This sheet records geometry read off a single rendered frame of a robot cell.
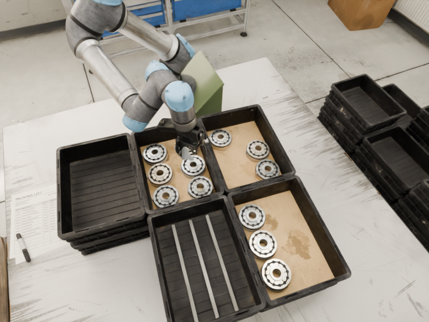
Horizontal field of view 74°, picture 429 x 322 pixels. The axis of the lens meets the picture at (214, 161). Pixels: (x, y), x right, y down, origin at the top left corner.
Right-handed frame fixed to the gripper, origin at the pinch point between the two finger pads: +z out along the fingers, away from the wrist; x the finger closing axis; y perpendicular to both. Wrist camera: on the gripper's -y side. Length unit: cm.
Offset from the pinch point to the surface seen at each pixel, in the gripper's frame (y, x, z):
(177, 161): -7.9, 1.3, 17.4
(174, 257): 12.8, -34.5, 13.2
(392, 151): 93, 92, 74
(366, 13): 46, 288, 115
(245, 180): 22.6, 6.5, 18.0
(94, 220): -22.0, -37.2, 12.8
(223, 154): 8.1, 14.1, 19.0
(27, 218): -55, -49, 24
